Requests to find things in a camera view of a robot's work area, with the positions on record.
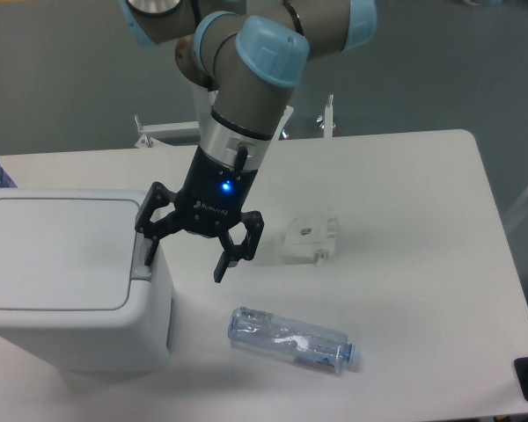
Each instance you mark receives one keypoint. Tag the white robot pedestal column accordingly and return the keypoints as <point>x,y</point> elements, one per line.
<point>200,94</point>

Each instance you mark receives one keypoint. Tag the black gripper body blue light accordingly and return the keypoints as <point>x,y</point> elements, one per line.
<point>213,195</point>

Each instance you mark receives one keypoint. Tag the white push-button trash can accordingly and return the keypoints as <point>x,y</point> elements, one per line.
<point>74,288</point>

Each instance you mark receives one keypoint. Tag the crushed clear plastic bottle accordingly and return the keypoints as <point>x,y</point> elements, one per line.
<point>289,337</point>

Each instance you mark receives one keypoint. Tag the white pedestal base frame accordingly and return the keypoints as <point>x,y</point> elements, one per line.
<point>150,136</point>

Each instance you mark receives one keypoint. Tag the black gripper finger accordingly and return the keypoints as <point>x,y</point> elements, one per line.
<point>233,253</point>
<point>157,197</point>

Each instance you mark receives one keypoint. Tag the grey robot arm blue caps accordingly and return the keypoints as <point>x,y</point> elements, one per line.
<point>252,62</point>

